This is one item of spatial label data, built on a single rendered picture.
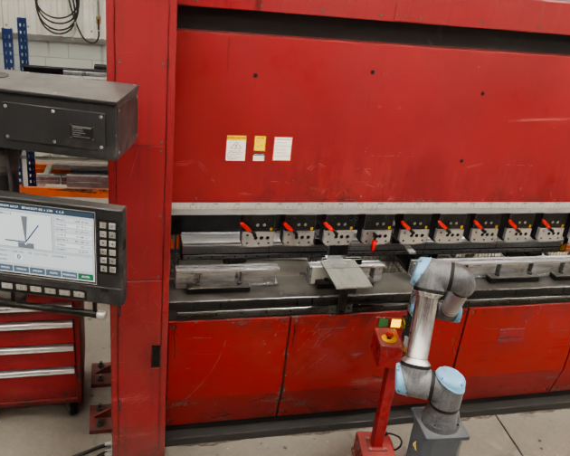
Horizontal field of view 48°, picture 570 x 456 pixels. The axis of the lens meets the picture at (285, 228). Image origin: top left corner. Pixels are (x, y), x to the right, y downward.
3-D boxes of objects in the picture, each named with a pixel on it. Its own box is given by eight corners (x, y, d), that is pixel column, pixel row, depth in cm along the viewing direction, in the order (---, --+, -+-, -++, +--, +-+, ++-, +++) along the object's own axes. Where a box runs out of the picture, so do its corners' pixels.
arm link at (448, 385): (461, 415, 244) (469, 386, 238) (425, 407, 245) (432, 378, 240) (460, 395, 254) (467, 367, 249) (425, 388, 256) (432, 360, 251)
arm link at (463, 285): (485, 261, 244) (460, 305, 288) (456, 257, 245) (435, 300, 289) (482, 290, 239) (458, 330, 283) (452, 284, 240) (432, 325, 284)
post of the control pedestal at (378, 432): (372, 448, 329) (389, 361, 307) (369, 440, 334) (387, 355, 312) (382, 448, 330) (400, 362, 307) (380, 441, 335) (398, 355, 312)
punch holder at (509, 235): (503, 242, 339) (511, 213, 332) (495, 235, 346) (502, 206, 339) (527, 242, 343) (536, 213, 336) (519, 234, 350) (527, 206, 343)
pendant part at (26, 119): (-22, 318, 230) (-50, 81, 194) (10, 285, 252) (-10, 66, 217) (118, 337, 229) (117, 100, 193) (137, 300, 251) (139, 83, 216)
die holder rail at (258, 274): (175, 289, 306) (175, 270, 302) (174, 282, 311) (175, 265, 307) (277, 285, 319) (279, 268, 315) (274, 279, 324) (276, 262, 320)
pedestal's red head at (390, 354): (376, 367, 301) (383, 336, 294) (370, 347, 316) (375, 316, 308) (418, 369, 303) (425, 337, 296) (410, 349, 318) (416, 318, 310)
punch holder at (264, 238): (242, 247, 303) (244, 214, 296) (238, 239, 310) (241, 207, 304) (272, 246, 307) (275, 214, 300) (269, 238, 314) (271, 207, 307)
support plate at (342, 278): (336, 289, 297) (337, 287, 297) (319, 262, 320) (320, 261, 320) (372, 288, 302) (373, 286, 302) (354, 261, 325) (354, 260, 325)
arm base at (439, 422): (465, 434, 249) (470, 414, 245) (429, 436, 246) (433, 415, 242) (450, 408, 262) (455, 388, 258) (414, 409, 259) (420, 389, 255)
